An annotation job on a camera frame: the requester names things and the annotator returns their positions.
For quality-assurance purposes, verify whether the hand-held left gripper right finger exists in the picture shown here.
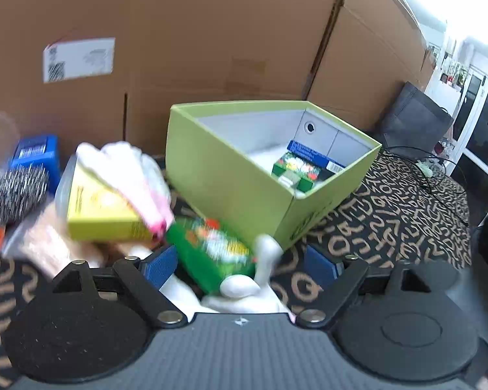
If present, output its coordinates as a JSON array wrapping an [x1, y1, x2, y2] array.
[[296, 245, 444, 330]]

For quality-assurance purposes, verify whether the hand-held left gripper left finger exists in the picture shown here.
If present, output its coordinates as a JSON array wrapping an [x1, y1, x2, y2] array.
[[52, 245, 185, 330]]

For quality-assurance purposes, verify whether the green floral box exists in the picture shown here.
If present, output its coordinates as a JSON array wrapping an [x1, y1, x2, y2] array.
[[165, 217, 256, 295], [272, 140, 346, 191]]

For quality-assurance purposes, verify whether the lime green box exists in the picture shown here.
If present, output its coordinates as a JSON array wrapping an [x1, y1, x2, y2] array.
[[165, 99, 383, 250]]

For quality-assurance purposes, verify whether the yellow box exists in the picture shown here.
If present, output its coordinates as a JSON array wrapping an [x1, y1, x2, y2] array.
[[67, 158, 153, 242]]

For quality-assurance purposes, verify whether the black letter-patterned tablecloth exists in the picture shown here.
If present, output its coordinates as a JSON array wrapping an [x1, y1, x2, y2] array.
[[0, 146, 472, 390]]

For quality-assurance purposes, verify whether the plastic bag of pink granules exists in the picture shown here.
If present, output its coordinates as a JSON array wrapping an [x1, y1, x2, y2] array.
[[0, 203, 106, 281]]

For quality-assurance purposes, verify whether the steel wool scrubber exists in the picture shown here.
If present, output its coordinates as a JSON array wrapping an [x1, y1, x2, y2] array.
[[0, 166, 50, 226]]

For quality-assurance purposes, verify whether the blue cube box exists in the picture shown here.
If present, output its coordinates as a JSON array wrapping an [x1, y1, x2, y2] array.
[[10, 134, 61, 193]]

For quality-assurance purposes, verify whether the black fabric bag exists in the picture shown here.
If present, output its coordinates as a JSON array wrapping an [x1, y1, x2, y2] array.
[[376, 81, 454, 161]]

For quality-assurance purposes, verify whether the clear plastic lid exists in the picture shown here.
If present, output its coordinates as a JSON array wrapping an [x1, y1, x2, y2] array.
[[0, 111, 21, 171]]

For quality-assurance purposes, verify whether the glass door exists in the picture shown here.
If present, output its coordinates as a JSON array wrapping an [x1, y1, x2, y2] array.
[[451, 65, 488, 220]]

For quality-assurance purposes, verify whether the white shipping label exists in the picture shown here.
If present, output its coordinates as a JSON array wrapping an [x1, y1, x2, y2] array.
[[43, 37, 116, 85]]

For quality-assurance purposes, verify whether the large brown cardboard box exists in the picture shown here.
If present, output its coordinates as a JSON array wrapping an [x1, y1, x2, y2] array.
[[0, 0, 348, 159]]

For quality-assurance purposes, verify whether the black cable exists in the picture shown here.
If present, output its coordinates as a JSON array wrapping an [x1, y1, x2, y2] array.
[[384, 146, 470, 228]]

